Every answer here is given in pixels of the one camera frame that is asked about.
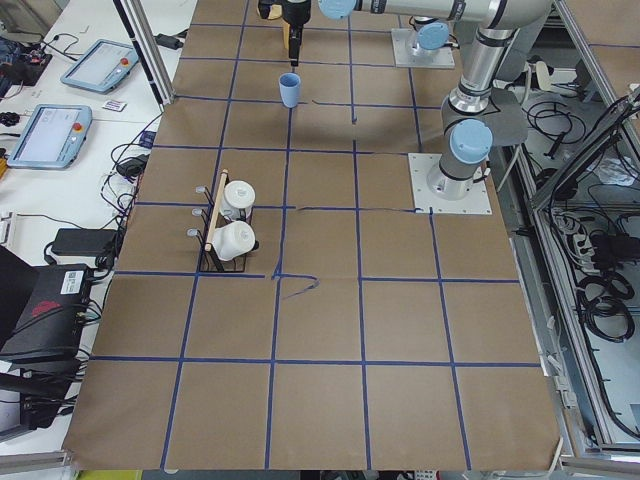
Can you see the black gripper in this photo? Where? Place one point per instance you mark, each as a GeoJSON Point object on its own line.
{"type": "Point", "coordinates": [296, 12]}

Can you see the light blue plastic cup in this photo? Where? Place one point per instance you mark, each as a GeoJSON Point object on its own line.
{"type": "Point", "coordinates": [289, 88]}

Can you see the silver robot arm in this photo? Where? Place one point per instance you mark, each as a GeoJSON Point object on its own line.
{"type": "Point", "coordinates": [494, 38]}
{"type": "Point", "coordinates": [429, 35]}

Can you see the bamboo cylindrical holder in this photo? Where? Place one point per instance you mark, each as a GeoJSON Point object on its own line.
{"type": "Point", "coordinates": [285, 34]}

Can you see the wooden mug tree stand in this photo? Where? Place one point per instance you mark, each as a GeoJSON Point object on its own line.
{"type": "Point", "coordinates": [269, 9]}

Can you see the wooden rack dowel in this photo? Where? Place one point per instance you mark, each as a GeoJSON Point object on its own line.
{"type": "Point", "coordinates": [215, 210]}

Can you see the white ceramic mug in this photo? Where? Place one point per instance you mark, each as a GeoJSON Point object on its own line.
{"type": "Point", "coordinates": [233, 240]}
{"type": "Point", "coordinates": [238, 200]}

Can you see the blue teach pendant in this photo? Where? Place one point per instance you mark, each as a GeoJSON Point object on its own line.
{"type": "Point", "coordinates": [102, 67]}
{"type": "Point", "coordinates": [52, 138]}

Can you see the black power adapter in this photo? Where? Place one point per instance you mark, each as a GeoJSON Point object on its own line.
{"type": "Point", "coordinates": [80, 243]}

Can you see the black computer box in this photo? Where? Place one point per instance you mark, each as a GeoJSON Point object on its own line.
{"type": "Point", "coordinates": [39, 309]}

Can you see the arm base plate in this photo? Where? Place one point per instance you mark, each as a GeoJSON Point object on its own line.
{"type": "Point", "coordinates": [441, 59]}
{"type": "Point", "coordinates": [435, 193]}

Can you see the aluminium frame post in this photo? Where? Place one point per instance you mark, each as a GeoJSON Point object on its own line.
{"type": "Point", "coordinates": [137, 27]}

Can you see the black wire cup rack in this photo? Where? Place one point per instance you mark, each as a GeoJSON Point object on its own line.
{"type": "Point", "coordinates": [209, 261]}

